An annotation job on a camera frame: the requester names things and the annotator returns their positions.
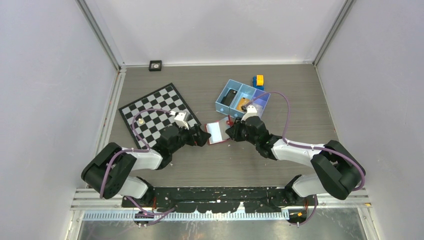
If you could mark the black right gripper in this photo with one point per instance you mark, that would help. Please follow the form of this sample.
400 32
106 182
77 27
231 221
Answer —
231 131

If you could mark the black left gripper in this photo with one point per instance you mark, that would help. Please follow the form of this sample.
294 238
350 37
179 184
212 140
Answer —
201 136

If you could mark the red leather card holder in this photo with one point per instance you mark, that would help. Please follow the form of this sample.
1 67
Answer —
217 130

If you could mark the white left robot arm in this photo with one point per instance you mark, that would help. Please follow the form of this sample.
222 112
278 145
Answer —
109 171

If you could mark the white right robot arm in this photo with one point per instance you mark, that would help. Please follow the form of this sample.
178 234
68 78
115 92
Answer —
337 172

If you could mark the black card in drawer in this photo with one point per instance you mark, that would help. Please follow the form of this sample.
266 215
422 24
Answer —
229 97

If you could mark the orange card in drawer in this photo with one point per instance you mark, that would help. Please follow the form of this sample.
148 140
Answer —
242 102

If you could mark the light blue left drawer box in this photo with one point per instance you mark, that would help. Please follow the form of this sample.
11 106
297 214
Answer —
220 108

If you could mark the light blue drawer box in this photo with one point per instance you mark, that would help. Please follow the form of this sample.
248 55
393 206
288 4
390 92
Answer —
220 108
243 91

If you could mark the purple drawer box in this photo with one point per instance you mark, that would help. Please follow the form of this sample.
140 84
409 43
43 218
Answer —
260 103

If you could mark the light blue middle drawer box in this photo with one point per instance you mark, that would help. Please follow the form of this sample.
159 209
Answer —
243 91

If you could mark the black white chessboard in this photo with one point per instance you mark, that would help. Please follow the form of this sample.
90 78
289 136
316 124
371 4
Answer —
150 108

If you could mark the blue orange toy block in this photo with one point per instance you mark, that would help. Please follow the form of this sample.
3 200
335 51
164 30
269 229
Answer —
258 82

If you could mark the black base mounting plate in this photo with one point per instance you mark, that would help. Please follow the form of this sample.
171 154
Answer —
263 199

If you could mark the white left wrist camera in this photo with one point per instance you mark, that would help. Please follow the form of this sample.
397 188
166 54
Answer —
180 118

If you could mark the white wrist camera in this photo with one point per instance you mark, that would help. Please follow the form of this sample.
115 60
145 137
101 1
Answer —
180 118
251 111

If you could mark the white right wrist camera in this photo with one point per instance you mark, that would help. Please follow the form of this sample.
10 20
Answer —
251 111

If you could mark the black square wall socket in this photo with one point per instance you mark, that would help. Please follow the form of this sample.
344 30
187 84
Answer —
155 65

